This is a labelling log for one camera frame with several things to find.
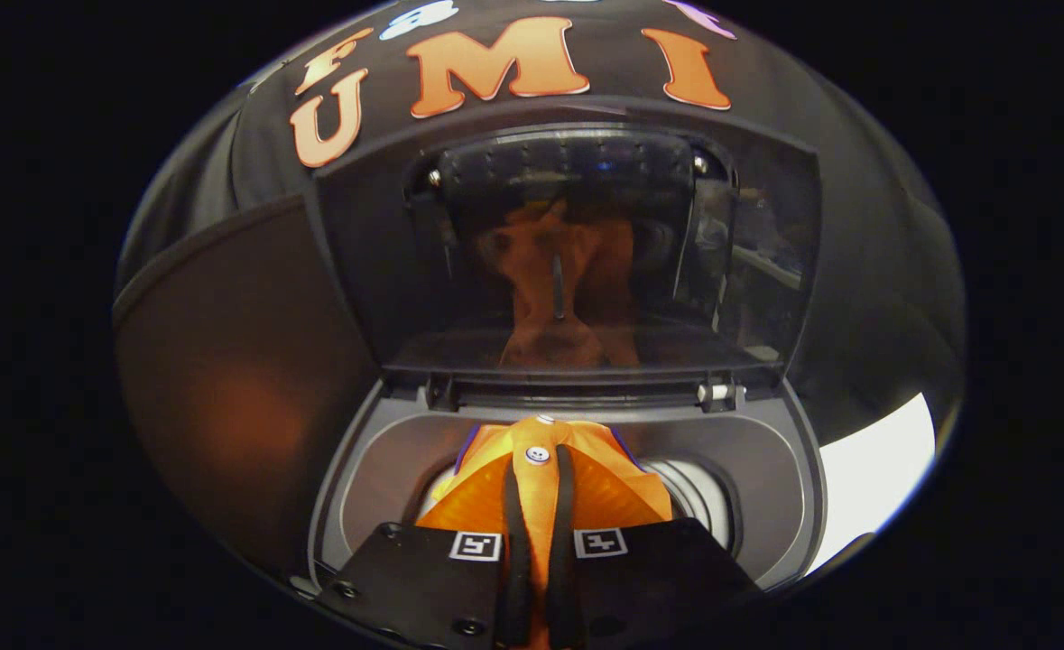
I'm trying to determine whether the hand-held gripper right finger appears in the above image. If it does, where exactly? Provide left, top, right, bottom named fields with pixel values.
left=545, top=442, right=763, bottom=650

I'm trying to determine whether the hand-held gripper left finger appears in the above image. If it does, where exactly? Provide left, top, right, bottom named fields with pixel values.
left=315, top=447, right=534, bottom=650

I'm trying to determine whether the yellow polo shirt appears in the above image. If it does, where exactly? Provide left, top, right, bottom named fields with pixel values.
left=441, top=413, right=650, bottom=650

